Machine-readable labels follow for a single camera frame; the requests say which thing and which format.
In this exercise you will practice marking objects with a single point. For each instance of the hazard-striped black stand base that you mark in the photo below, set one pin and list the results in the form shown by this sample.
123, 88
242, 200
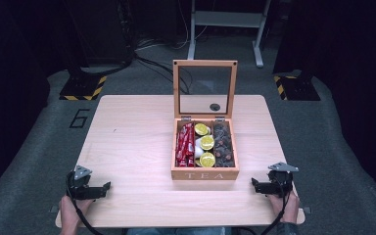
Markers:
84, 88
295, 88

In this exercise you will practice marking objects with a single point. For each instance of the bundle of red sachets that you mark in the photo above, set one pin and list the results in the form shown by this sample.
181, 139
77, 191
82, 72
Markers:
184, 145

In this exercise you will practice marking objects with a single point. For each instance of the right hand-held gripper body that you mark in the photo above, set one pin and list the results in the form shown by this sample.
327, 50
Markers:
280, 184

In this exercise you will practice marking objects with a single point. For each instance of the black round table grommet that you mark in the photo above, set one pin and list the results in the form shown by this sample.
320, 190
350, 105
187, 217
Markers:
214, 107

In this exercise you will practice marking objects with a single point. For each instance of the wooden tea box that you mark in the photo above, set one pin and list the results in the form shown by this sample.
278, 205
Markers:
205, 174

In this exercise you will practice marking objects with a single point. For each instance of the person's left hand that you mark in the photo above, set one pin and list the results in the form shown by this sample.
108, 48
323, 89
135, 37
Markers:
70, 212

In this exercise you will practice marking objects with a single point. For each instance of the person's right hand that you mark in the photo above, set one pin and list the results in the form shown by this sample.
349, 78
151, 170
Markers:
285, 210

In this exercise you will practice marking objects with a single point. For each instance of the yellow-lid white capsule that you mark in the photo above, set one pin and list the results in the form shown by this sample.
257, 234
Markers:
207, 159
201, 129
207, 142

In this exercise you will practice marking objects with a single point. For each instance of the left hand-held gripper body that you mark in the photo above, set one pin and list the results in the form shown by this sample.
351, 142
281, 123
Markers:
78, 191

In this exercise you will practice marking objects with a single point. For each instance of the grey metal table bracket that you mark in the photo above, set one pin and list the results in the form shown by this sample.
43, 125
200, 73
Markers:
306, 210

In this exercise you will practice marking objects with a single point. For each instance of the white metal stand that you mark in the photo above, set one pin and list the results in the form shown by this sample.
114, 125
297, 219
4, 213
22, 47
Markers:
228, 19

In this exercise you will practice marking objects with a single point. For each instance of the pile of dark tea packets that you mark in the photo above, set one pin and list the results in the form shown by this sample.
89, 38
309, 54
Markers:
224, 145

